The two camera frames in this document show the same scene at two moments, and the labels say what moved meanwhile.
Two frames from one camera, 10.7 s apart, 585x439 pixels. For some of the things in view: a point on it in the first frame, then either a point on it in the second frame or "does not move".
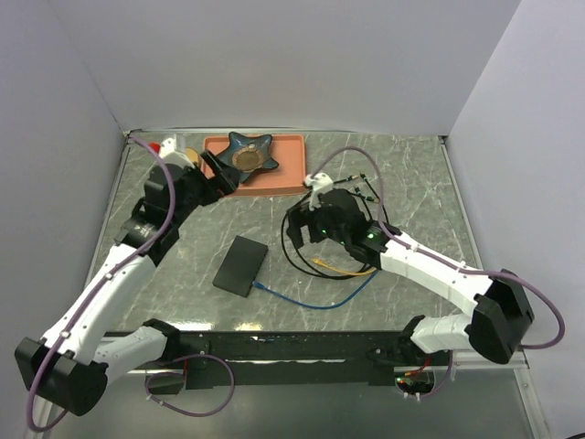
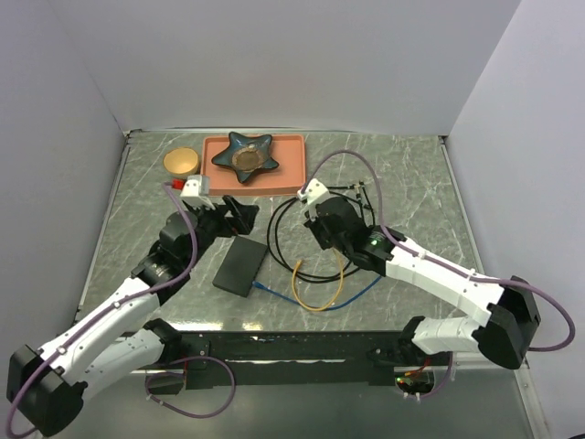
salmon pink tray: [288, 179] does not move
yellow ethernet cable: [317, 262] -> [295, 294]
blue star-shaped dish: [248, 155] does not move
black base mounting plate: [320, 358] does not move
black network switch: [240, 267] does not move
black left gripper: [216, 187] -> [240, 223]
